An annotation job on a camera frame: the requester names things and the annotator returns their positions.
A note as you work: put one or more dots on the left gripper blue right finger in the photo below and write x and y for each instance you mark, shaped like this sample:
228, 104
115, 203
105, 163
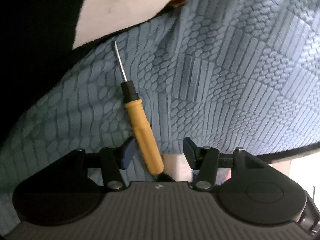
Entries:
205, 160

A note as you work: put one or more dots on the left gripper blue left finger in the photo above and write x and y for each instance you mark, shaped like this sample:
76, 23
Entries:
113, 160

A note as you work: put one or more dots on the white plug charger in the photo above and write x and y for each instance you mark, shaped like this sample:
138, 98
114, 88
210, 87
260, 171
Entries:
177, 167

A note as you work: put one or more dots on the yellow handled screwdriver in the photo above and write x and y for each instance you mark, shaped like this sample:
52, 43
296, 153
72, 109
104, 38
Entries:
139, 122

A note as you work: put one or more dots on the blue textured seat cover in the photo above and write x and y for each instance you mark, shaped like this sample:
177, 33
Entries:
225, 73

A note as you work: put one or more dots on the pink cardboard box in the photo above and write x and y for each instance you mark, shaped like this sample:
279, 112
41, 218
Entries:
304, 171

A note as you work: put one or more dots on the red white black striped blanket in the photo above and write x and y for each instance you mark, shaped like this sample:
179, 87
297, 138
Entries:
41, 39

